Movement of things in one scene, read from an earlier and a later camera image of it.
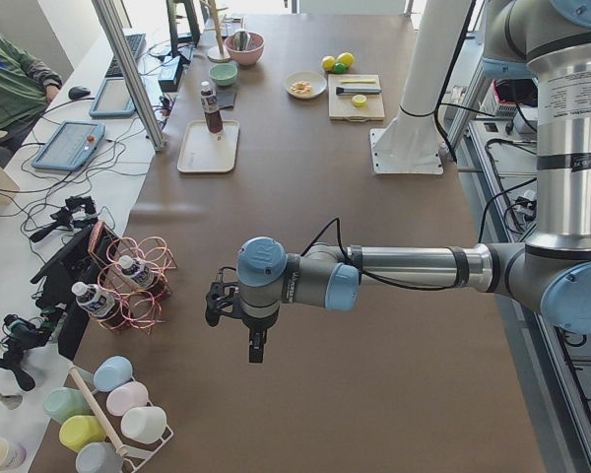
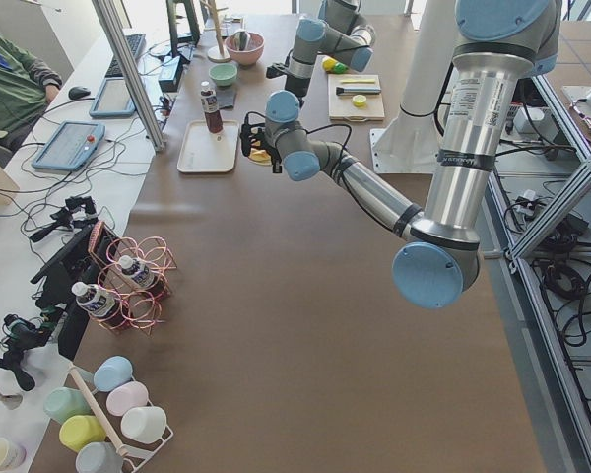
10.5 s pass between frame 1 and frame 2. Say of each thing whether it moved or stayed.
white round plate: moved
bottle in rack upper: stayed
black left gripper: moved
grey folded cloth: stayed
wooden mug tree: stayed
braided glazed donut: moved
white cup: stayed
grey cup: stayed
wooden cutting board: stayed
